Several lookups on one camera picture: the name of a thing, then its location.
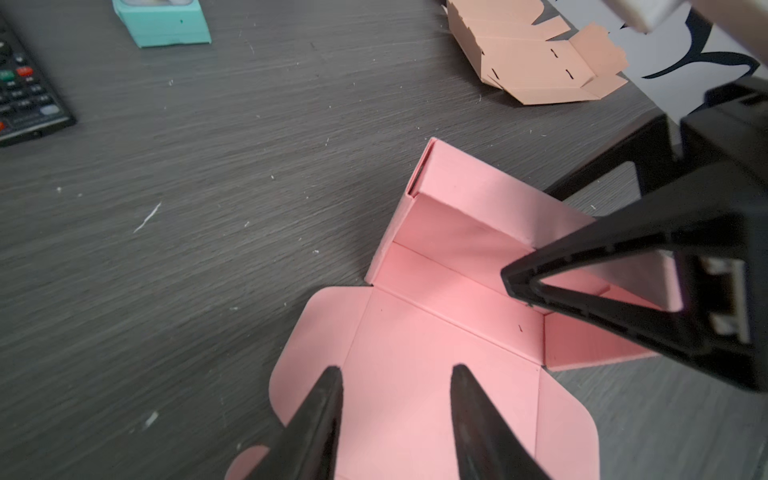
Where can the small teal alarm clock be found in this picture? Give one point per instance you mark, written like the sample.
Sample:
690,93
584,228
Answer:
163,23

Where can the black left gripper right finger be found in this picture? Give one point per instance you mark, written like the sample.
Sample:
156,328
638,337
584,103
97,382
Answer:
486,447

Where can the flat orange cardboard box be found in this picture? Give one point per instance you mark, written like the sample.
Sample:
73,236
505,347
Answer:
510,50

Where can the black remote control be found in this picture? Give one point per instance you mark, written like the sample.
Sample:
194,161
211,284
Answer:
31,108

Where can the pink cardboard box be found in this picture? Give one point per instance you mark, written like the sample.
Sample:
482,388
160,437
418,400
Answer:
434,298

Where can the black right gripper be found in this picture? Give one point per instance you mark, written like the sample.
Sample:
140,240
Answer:
713,221

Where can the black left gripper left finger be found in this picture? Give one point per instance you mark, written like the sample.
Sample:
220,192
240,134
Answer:
307,448

